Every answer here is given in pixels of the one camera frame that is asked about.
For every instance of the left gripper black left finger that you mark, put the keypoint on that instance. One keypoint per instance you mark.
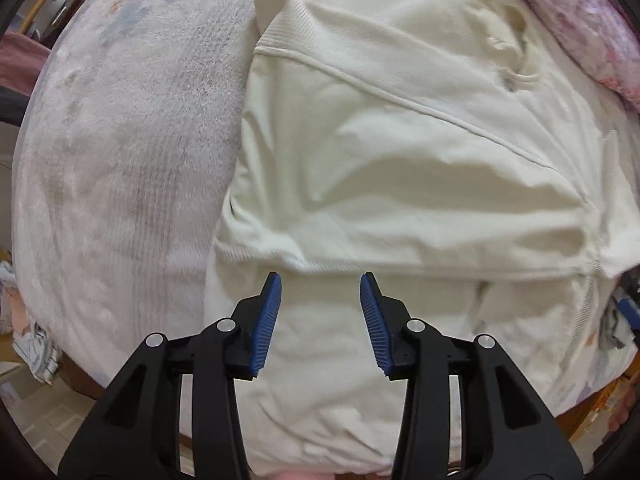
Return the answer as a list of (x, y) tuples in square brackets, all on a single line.
[(132, 432)]

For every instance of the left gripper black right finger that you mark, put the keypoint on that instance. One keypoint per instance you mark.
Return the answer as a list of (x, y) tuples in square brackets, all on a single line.
[(469, 412)]

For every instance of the white knit sweater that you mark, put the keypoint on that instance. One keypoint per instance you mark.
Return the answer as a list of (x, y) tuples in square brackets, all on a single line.
[(451, 150)]

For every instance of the person's right hand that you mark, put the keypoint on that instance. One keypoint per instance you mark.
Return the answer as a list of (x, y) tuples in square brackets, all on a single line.
[(621, 413)]

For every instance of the printed paper clutter on floor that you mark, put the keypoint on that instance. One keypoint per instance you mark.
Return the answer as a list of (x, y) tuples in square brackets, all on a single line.
[(30, 342)]

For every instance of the purple floral quilt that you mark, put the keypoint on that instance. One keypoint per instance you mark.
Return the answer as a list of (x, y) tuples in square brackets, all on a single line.
[(598, 36)]

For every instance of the white patterned bed sheet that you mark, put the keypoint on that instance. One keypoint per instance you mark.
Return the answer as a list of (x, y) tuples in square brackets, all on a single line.
[(120, 169)]

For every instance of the pink bedside cloth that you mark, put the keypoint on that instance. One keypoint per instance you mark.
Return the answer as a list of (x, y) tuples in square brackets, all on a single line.
[(21, 61)]

